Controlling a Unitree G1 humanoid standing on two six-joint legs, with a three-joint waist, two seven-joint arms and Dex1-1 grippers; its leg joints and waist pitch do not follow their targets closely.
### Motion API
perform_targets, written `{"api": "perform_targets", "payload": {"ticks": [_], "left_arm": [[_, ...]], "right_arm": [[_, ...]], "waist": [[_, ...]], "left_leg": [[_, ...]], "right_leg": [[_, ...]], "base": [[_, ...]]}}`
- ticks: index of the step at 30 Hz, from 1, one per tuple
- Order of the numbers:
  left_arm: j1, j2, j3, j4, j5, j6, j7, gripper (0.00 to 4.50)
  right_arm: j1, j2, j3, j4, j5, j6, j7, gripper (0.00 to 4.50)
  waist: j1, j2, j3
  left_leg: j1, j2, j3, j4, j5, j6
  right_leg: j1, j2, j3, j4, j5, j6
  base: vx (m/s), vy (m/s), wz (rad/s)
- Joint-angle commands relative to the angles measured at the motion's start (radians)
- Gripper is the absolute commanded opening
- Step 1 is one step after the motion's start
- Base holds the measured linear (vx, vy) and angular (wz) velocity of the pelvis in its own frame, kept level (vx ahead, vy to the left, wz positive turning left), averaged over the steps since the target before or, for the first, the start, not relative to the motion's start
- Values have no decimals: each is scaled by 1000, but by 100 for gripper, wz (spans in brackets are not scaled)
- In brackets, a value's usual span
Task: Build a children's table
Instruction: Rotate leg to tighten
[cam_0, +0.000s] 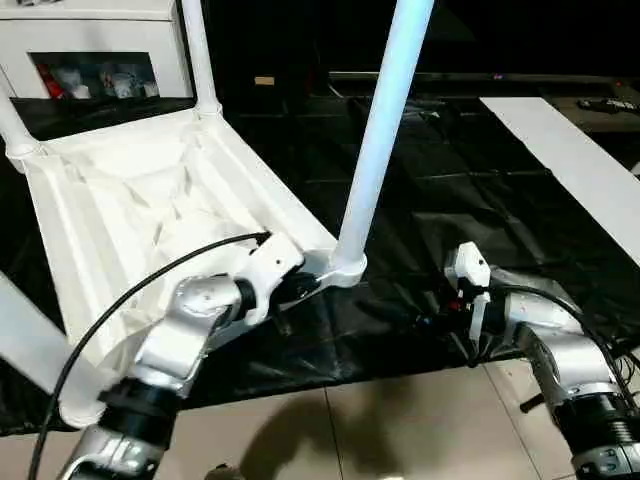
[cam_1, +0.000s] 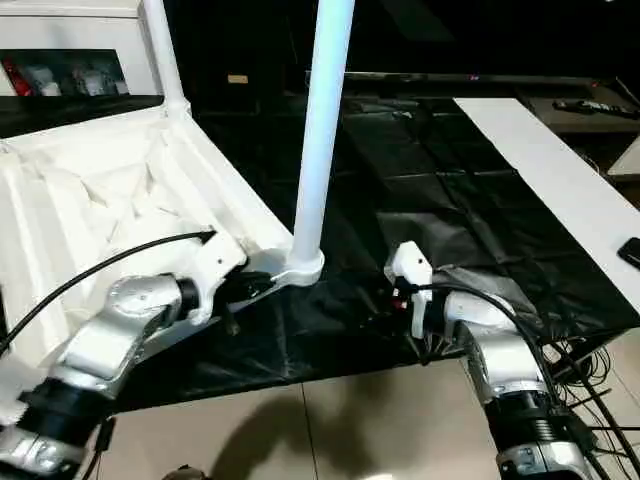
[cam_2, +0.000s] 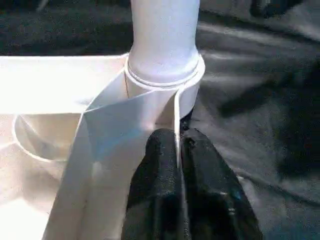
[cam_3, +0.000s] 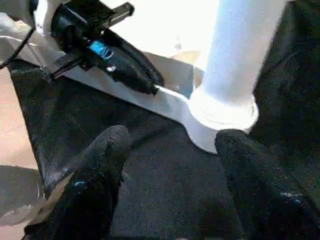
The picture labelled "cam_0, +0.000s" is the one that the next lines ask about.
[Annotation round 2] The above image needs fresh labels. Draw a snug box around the white plastic table top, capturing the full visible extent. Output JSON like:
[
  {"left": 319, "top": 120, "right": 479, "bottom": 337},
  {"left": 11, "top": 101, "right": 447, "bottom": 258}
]
[{"left": 5, "top": 105, "right": 369, "bottom": 429}]

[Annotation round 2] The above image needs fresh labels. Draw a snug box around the black plastic mat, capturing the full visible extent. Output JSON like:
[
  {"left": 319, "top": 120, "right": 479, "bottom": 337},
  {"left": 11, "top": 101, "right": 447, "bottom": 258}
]
[{"left": 0, "top": 88, "right": 640, "bottom": 437}]

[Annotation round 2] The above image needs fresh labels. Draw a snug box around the flat white board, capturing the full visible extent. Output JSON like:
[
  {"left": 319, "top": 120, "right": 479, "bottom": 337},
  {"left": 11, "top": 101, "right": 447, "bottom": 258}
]
[{"left": 479, "top": 95, "right": 640, "bottom": 268}]

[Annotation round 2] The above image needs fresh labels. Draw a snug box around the black remote control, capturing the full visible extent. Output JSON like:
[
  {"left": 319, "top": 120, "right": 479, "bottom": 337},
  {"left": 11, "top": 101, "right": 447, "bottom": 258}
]
[{"left": 577, "top": 97, "right": 640, "bottom": 114}]

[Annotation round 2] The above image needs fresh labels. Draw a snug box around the large black screen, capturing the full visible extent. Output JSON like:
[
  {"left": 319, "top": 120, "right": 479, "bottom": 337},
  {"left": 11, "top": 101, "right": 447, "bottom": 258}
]
[{"left": 200, "top": 0, "right": 640, "bottom": 87}]

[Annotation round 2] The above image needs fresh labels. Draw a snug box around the white cabinet with glass doors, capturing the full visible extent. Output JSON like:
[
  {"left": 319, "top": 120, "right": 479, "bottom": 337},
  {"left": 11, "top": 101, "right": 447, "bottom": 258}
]
[{"left": 0, "top": 0, "right": 194, "bottom": 101}]

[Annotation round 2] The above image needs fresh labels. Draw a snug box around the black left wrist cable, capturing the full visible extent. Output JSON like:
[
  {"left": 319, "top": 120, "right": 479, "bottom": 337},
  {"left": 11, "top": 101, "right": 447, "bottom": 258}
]
[{"left": 25, "top": 231, "right": 274, "bottom": 480}]

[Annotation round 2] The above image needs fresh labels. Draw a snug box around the black floor cable bundle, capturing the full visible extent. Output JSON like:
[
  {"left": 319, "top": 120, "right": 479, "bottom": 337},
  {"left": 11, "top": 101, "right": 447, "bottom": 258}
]
[{"left": 600, "top": 335, "right": 640, "bottom": 393}]

